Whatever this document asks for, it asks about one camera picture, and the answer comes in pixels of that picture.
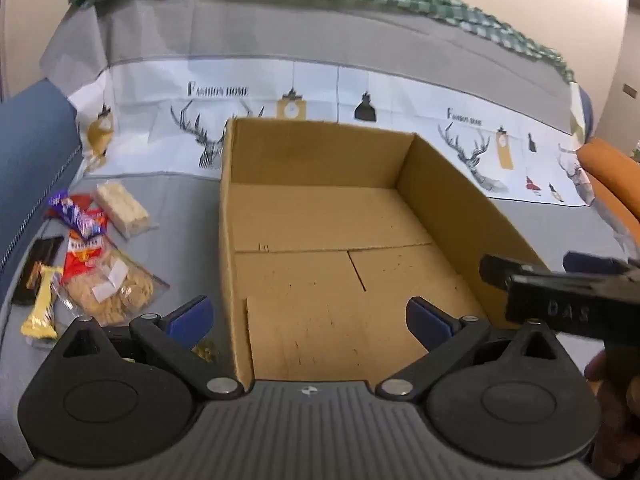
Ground yellow snack bar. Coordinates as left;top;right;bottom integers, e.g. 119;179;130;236
20;265;63;341

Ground purple snack packet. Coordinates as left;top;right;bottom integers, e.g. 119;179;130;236
47;190;106;238

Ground blue sofa backrest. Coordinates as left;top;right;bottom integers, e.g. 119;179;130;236
570;85;596;146

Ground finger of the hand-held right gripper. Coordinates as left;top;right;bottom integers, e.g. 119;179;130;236
479;254;640;342
562;251;640;277

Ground cardboard box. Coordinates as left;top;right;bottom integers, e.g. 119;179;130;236
218;117;551;383

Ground blue sofa armrest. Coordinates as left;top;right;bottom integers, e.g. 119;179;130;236
0;77;83;306

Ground clear cookie bag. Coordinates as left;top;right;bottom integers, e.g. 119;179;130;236
57;245;171;326

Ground person's right hand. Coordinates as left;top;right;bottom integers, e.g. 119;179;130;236
584;350;640;480

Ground orange cushion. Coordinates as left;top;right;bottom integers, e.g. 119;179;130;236
575;137;640;241

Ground grey printed sofa cover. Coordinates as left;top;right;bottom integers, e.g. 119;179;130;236
0;0;640;471

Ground red snack packet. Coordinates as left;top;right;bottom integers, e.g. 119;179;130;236
62;194;110;281

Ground black chocolate box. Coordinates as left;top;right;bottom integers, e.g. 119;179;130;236
11;235;66;306

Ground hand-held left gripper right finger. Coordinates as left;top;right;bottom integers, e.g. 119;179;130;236
375;296;573;401

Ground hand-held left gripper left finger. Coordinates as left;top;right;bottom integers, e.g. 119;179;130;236
50;294;246;403

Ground white wafer packet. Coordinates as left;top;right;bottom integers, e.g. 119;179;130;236
94;181;153;238

